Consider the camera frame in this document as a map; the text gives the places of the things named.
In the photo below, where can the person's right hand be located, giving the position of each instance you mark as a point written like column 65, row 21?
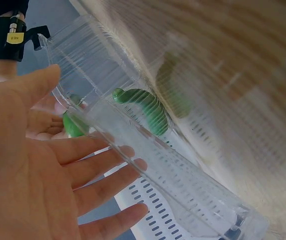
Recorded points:
column 45, row 125

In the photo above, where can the person's left hand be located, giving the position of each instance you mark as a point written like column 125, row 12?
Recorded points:
column 20, row 162

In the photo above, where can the person's right fingers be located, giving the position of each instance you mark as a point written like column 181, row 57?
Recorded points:
column 50, row 122

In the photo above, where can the person's left thumb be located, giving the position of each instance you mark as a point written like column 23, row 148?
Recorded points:
column 41, row 82

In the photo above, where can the small green pepper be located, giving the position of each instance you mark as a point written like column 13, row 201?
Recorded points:
column 73, row 125

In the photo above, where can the person's right forearm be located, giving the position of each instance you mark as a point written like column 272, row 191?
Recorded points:
column 0, row 7

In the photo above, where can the white perforated basket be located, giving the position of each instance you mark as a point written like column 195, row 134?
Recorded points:
column 162, row 207

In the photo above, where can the black wrist band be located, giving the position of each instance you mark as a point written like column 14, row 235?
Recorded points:
column 6, row 35

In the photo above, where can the clear plastic container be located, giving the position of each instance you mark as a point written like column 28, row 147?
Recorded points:
column 112, row 75

